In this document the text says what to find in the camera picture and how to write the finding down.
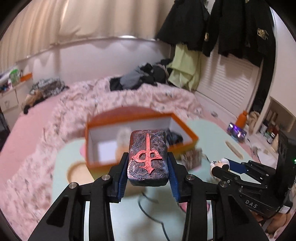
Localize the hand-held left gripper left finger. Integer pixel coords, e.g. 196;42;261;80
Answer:
28;152;130;241

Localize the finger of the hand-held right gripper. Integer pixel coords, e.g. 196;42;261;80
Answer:
228;159;275;183
211;166;262;189

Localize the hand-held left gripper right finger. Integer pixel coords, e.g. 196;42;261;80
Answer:
168;152;270;241

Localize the small white-haired figurine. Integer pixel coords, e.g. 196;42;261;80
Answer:
210;158;230;176

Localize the dark block with red symbol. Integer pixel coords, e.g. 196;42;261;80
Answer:
127;130;169;186

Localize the orange cardboard box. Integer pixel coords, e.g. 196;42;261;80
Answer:
84;112;199;180

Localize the white fur pompom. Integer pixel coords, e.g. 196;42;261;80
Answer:
116;128;132;156

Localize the black lace cloth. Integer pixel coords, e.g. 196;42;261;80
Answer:
165;130;184;146

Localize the brown patterned pouch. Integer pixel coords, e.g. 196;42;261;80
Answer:
180;149;204;171

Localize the purple iridescent pouch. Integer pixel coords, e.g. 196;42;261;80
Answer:
228;123;247;142

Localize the orange bottle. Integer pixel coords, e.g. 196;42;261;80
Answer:
235;111;248;128

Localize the beige crumpled cloth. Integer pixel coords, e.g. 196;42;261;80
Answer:
246;111;260;133

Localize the white slatted shutter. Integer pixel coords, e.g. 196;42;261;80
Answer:
195;50;263;121

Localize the pink floral blanket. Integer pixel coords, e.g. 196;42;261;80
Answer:
0;77;204;223

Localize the pile of dark clothes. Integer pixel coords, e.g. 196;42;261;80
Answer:
109;59;174;91

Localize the light green hanging garment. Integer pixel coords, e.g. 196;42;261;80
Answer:
167;44;201;91

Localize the beige crumpled clothing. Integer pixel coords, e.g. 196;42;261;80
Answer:
23;91;47;115

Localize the grey patterned cloth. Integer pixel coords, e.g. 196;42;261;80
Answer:
31;78;66;96

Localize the white nightstand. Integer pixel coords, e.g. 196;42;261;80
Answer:
0;89;20;112

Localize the black hanging jacket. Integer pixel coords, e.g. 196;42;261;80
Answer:
202;0;277;112
156;0;210;50

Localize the green cup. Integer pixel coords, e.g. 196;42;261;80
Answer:
10;68;21;85

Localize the beige curtain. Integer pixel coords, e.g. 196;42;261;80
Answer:
0;0;176;65

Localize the black cable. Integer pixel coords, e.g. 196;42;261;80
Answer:
137;193;168;241

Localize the metal curtain rail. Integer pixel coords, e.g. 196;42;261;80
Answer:
15;36;160;63

